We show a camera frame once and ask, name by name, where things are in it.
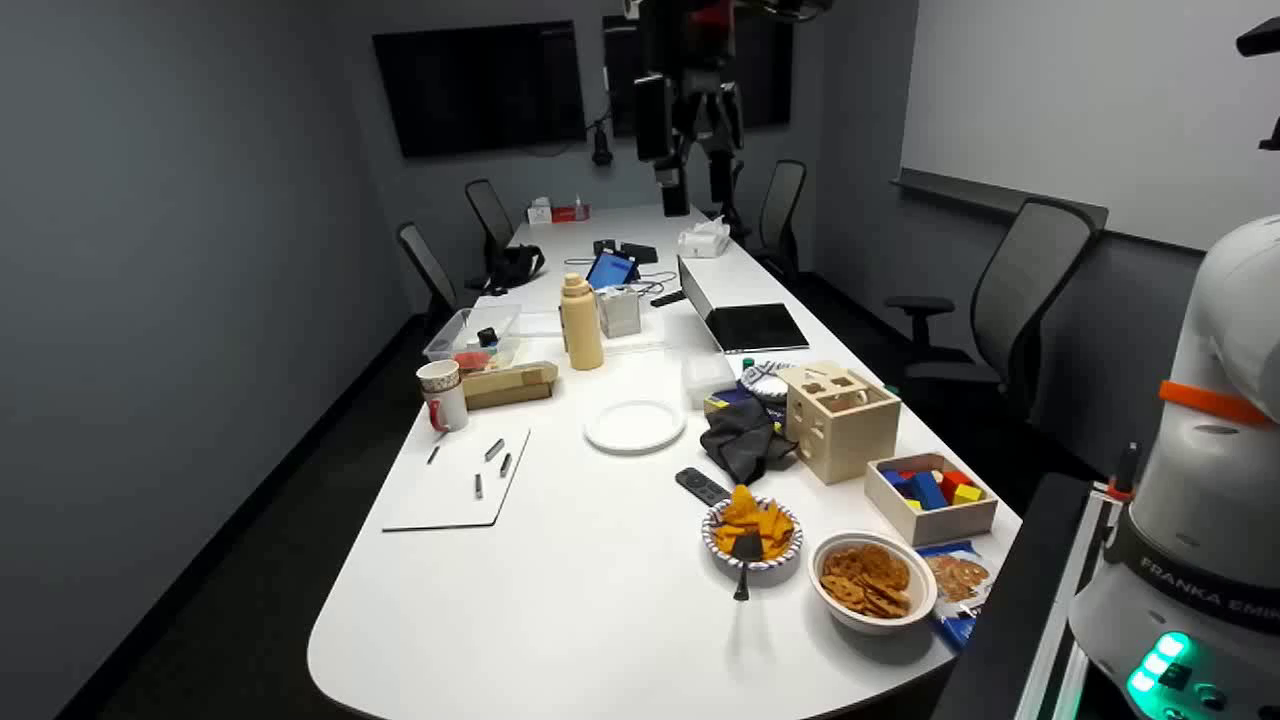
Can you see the black laptop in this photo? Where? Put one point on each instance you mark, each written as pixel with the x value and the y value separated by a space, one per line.
pixel 752 325

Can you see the blue patterned paper plate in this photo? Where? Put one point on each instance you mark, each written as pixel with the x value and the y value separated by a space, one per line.
pixel 763 382

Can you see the black towel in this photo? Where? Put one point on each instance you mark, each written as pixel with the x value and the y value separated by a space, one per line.
pixel 745 443

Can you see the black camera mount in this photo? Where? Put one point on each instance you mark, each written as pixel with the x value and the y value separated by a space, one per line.
pixel 1264 36

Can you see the clear plastic container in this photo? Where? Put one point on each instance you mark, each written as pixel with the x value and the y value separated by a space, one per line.
pixel 463 325

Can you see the brown cracker box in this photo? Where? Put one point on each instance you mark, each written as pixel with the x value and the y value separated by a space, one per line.
pixel 511 386

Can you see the small red item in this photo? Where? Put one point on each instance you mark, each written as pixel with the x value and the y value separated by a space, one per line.
pixel 472 362

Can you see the blue striped bowl of chips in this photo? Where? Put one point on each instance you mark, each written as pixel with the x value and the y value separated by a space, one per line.
pixel 752 524

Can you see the white bowl of pretzels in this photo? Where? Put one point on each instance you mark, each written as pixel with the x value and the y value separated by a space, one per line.
pixel 875 581

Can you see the small white box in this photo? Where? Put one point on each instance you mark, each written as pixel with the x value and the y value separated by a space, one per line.
pixel 539 211

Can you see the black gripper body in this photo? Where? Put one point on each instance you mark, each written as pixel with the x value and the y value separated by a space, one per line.
pixel 707 104

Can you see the white tissue box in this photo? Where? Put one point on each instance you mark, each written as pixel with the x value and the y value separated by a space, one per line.
pixel 701 241

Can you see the black round device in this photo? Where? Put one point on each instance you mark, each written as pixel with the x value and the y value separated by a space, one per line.
pixel 606 250

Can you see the black wall television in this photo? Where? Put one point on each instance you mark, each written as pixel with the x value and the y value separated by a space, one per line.
pixel 481 85
pixel 767 64

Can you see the white round plate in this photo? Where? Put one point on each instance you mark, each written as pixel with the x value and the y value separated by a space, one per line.
pixel 632 425

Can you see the metal spoon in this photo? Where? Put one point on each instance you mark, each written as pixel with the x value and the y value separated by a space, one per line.
pixel 745 566

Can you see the black robot stand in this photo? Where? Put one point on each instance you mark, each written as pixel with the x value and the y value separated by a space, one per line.
pixel 1003 626

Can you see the white square holder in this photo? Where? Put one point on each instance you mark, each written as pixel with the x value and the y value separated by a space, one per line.
pixel 621 315

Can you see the tan squeeze bottle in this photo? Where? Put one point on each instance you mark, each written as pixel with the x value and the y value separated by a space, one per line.
pixel 581 325

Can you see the small black remote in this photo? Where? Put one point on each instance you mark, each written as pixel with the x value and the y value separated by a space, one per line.
pixel 669 299

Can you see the grey remote control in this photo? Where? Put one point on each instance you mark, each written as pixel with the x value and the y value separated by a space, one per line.
pixel 701 488

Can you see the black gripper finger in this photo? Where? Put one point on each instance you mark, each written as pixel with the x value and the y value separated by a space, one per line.
pixel 733 185
pixel 672 185

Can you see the blue tablet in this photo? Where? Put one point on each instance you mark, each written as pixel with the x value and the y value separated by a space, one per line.
pixel 612 270

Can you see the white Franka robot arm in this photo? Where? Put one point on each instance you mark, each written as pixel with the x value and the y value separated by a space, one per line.
pixel 1225 443

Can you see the white flat board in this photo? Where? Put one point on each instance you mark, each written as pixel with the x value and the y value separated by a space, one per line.
pixel 447 502

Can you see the wooden tray of blocks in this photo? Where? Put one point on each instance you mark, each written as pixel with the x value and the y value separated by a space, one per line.
pixel 933 515

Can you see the black mesh office chair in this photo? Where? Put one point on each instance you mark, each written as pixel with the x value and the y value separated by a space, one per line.
pixel 1024 283
pixel 488 211
pixel 425 267
pixel 780 207

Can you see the black wall device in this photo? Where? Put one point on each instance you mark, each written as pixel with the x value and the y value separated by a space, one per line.
pixel 603 144

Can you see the blue snack packet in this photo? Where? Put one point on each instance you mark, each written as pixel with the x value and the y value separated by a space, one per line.
pixel 961 581

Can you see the white jar with red label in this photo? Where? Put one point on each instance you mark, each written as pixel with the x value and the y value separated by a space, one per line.
pixel 441 399

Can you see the black bag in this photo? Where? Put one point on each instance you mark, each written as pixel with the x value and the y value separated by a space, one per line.
pixel 512 267

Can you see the red flat item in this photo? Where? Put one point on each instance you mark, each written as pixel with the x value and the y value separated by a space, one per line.
pixel 570 211

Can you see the wooden shape sorter box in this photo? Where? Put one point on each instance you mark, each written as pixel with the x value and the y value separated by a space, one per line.
pixel 841 422

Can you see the black flat case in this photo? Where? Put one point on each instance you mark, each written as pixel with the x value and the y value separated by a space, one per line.
pixel 636 254

